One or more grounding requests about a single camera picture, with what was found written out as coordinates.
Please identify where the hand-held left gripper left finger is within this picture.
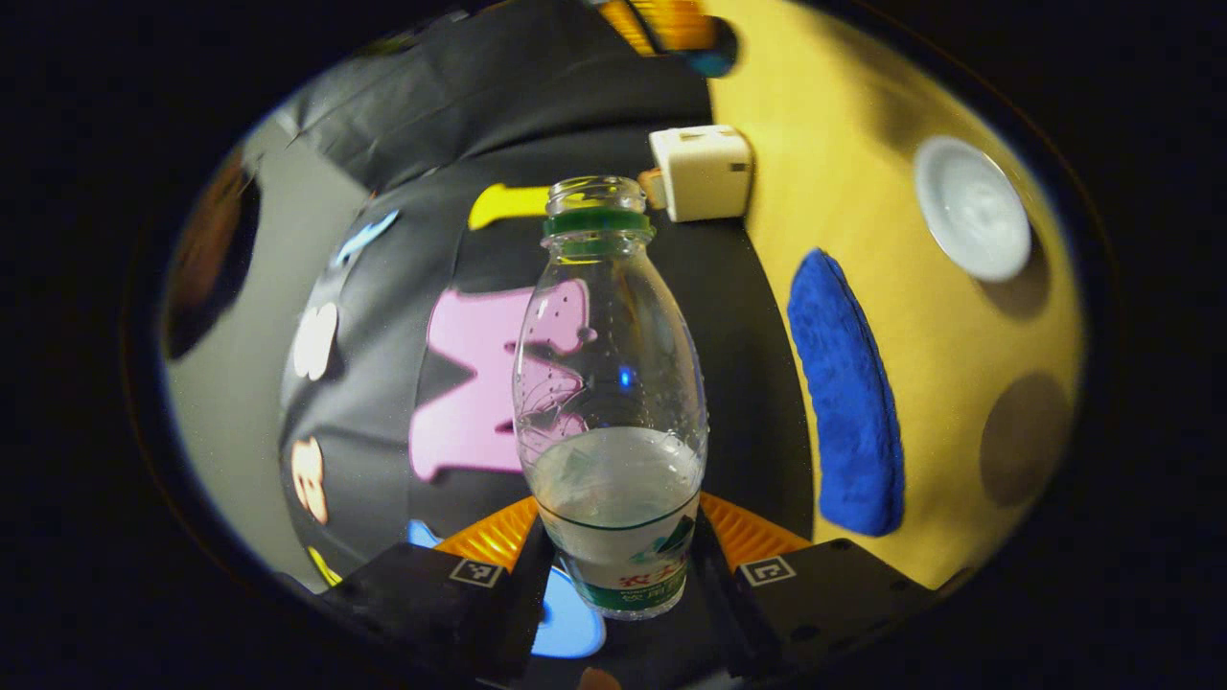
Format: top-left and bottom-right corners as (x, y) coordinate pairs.
(316, 494), (559, 686)

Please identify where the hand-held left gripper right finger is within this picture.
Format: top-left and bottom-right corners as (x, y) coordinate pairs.
(688, 491), (945, 683)

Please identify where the blue teacup lid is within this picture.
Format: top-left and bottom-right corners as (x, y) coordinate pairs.
(685, 43), (739, 80)

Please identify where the clear plastic water bottle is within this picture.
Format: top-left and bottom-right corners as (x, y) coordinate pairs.
(511, 175), (710, 621)

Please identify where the brown round coaster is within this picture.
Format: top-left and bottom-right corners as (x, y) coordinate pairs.
(979, 372), (1073, 509)

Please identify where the white toaster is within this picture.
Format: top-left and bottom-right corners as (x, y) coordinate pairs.
(648, 125), (755, 224)

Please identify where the blue towel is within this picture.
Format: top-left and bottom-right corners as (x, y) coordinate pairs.
(786, 247), (907, 538)

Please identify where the black backdrop cloth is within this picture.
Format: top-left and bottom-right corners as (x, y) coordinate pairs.
(273, 0), (816, 672)

